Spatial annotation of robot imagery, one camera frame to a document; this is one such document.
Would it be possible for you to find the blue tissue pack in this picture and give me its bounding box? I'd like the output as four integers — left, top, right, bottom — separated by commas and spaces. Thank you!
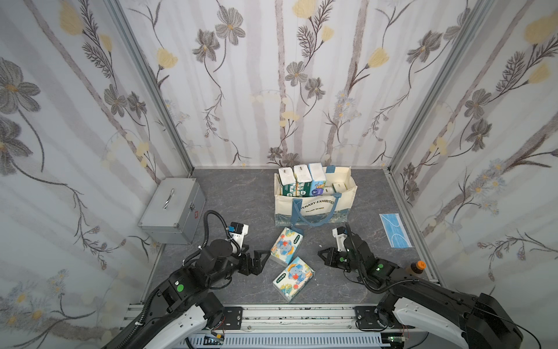
308, 163, 326, 196

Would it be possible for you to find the cream canvas tote bag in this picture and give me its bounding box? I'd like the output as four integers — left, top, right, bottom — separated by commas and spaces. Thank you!
273, 166, 357, 227

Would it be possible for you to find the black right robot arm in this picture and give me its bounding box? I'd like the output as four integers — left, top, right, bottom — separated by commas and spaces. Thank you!
318, 225, 528, 348

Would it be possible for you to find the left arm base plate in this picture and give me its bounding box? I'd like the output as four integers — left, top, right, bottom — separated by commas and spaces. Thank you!
210, 306, 244, 331

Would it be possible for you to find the aluminium mounting rail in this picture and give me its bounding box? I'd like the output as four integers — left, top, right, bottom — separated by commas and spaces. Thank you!
117, 302, 478, 334

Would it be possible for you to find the grey metal box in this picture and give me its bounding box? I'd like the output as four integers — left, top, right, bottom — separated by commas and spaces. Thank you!
138, 177, 206, 244

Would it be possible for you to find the green barcode tissue pack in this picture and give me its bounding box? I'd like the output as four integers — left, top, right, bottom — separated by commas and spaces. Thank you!
278, 167, 296, 197
332, 183, 347, 193

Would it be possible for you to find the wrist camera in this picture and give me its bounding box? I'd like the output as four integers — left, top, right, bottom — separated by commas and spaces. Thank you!
332, 226, 348, 252
227, 222, 249, 247

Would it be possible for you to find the blue face mask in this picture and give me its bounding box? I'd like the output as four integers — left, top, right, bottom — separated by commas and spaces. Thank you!
379, 213, 412, 249

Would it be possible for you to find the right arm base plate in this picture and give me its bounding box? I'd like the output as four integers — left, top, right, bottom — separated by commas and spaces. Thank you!
354, 306, 390, 332

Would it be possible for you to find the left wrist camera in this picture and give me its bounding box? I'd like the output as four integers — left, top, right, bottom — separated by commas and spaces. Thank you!
227, 222, 249, 247

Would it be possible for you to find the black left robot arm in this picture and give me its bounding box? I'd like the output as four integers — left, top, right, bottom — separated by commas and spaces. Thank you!
105, 210, 270, 348

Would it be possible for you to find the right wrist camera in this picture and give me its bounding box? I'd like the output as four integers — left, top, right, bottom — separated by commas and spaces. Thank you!
332, 226, 348, 252

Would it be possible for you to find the white slotted cable duct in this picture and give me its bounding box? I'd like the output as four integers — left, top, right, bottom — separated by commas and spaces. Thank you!
188, 333, 391, 348

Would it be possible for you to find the elephant tissue pack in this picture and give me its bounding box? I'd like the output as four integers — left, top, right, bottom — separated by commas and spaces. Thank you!
293, 164, 312, 197
273, 257, 315, 302
270, 228, 304, 267

